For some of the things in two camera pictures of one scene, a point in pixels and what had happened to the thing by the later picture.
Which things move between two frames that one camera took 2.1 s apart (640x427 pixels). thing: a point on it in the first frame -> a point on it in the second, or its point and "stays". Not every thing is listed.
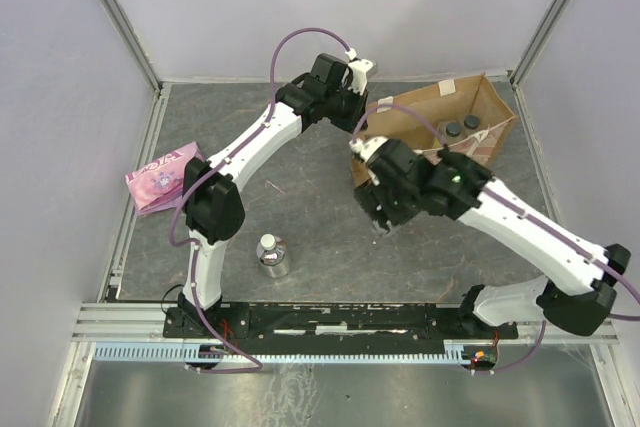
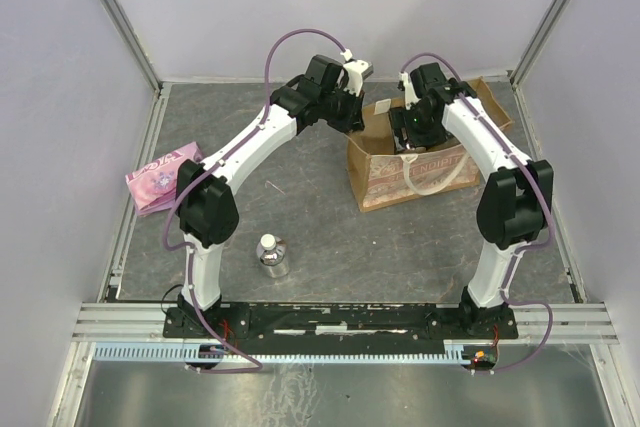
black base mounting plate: [328, 328] stays
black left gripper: [357, 113] stays
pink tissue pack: [160, 182] stays
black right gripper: [372, 196] -> [401, 119]
